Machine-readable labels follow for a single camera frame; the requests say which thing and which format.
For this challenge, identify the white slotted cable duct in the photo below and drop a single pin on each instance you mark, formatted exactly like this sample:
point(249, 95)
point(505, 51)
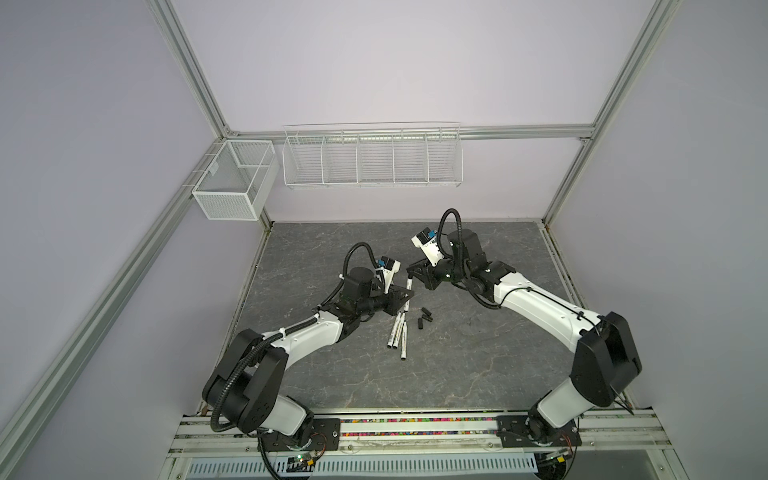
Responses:
point(377, 466)

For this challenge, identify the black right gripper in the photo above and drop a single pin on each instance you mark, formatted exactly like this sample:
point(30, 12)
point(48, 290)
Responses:
point(425, 269)

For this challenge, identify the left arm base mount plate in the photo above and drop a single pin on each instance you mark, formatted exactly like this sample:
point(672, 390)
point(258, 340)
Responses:
point(315, 433)

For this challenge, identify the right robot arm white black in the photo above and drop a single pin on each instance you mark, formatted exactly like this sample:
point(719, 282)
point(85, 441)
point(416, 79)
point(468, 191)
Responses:
point(605, 357)

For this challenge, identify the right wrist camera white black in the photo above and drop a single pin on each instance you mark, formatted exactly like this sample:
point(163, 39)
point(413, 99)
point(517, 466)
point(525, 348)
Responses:
point(427, 241)

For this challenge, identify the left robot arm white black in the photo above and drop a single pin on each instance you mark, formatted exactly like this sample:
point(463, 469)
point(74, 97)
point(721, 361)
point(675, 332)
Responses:
point(243, 390)

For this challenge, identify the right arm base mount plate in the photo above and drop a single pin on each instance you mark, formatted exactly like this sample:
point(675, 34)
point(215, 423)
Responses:
point(520, 431)

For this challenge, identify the long white wire basket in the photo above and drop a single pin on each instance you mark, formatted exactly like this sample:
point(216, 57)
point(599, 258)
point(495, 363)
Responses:
point(376, 154)

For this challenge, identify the small white mesh basket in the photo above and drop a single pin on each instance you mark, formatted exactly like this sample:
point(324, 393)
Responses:
point(237, 181)

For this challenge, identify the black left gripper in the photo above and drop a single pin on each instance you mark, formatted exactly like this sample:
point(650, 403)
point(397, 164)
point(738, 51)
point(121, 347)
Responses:
point(392, 300)

